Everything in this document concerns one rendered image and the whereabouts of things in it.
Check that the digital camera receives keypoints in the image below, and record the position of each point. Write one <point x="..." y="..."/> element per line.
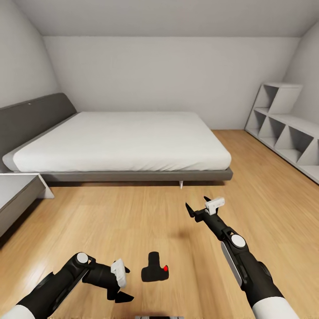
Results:
<point x="154" y="272"/>

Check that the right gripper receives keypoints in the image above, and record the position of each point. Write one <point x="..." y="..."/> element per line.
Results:
<point x="202" y="215"/>

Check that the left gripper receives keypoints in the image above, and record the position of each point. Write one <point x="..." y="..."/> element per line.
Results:
<point x="108" y="280"/>

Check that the nightstand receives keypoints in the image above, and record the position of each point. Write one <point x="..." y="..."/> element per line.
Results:
<point x="17" y="192"/>

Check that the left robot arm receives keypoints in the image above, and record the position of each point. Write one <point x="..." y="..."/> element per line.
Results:
<point x="52" y="290"/>

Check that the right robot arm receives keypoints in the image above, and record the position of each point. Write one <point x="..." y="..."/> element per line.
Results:
<point x="253" y="277"/>

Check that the bed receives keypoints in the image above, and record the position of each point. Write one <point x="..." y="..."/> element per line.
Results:
<point x="47" y="135"/>

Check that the bookcase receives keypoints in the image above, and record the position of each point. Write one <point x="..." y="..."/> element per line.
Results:
<point x="270" y="111"/>

